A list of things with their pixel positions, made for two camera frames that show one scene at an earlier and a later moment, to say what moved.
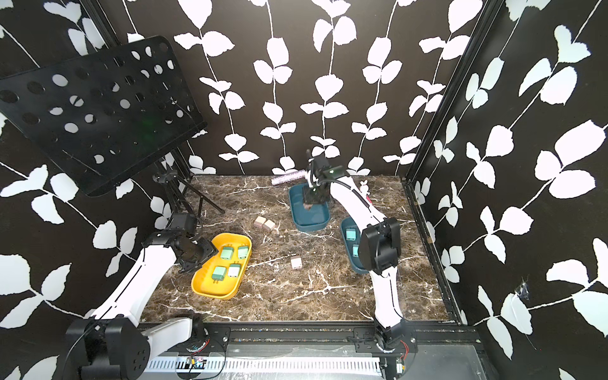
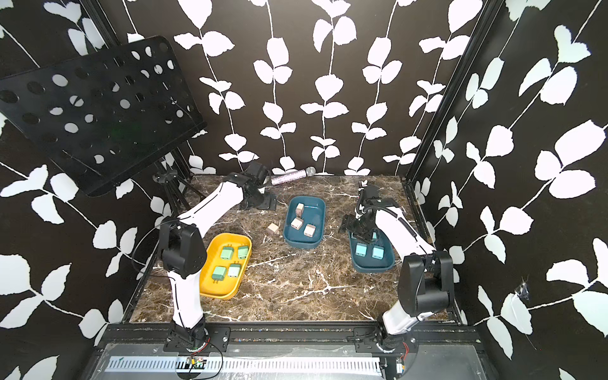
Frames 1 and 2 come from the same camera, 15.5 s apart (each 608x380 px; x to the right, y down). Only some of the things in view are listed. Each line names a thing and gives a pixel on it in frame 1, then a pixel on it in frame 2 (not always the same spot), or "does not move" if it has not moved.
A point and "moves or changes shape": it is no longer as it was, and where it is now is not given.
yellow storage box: x=222 y=275 does not move
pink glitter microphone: x=286 y=178 does not move
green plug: x=242 y=252 does not move
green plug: x=233 y=270 does not move
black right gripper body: x=313 y=195 → x=358 y=226
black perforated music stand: x=102 y=117 does not move
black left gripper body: x=200 y=252 → x=263 y=202
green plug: x=226 y=252 does not move
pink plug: x=269 y=225 moves or changes shape
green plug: x=218 y=274 does not move
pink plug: x=296 y=263 → x=297 y=222
